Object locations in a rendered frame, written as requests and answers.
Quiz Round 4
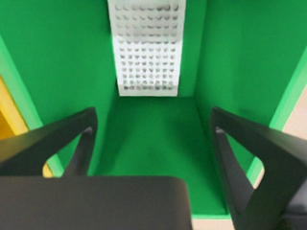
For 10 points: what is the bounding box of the green bin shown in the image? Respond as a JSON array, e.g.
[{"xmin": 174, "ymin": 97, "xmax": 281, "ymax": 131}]
[{"xmin": 0, "ymin": 0, "xmax": 307, "ymax": 220}]

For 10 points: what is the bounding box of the yellow open bin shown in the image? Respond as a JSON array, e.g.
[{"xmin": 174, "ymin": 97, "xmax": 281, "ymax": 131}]
[{"xmin": 0, "ymin": 74, "xmax": 54, "ymax": 176}]

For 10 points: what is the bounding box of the white well plate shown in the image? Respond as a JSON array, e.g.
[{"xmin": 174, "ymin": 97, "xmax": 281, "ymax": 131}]
[{"xmin": 108, "ymin": 0, "xmax": 186, "ymax": 96}]

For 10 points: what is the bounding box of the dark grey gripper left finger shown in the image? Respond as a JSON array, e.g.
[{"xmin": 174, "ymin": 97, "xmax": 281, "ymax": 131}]
[{"xmin": 0, "ymin": 106, "xmax": 99, "ymax": 176}]

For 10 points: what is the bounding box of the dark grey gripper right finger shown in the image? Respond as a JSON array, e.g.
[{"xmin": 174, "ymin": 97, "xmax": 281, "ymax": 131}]
[{"xmin": 209, "ymin": 106, "xmax": 307, "ymax": 230}]

